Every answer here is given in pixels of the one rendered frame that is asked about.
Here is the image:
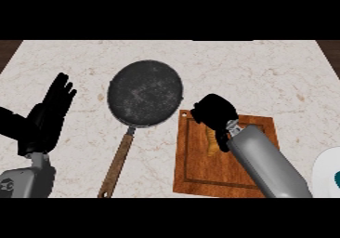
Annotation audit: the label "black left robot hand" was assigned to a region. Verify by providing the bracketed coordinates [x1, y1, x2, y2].
[0, 72, 79, 157]

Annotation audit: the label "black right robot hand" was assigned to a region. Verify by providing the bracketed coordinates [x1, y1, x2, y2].
[190, 93, 240, 153]

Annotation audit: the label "golden croissant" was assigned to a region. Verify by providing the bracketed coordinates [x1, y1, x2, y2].
[205, 127, 222, 157]

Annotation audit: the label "brown wooden cutting board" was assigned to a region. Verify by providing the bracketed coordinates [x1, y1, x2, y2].
[171, 109, 281, 199]

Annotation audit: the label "white plate with teal mark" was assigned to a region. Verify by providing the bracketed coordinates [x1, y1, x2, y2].
[311, 146, 340, 199]

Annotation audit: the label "dark pan with wooden handle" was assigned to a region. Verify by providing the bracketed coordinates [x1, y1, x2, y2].
[96, 59, 185, 199]

